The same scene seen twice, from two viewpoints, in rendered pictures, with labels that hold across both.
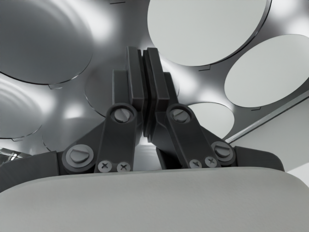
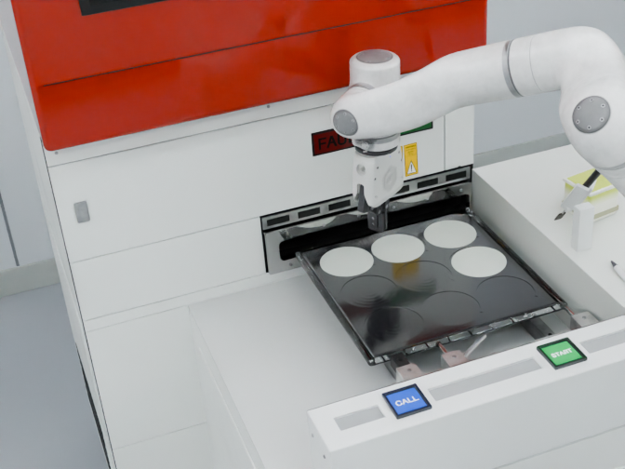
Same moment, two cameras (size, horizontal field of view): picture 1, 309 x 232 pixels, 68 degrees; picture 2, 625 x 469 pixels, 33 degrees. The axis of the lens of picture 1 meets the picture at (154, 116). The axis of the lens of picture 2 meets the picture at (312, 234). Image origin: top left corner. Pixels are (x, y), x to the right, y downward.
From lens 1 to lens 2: 1.90 m
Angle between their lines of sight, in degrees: 85
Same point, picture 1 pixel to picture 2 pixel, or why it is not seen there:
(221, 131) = (491, 252)
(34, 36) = (369, 290)
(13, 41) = (366, 296)
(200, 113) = (462, 258)
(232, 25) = (407, 242)
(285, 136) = (506, 221)
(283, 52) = (435, 230)
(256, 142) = (516, 236)
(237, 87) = (450, 244)
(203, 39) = (408, 249)
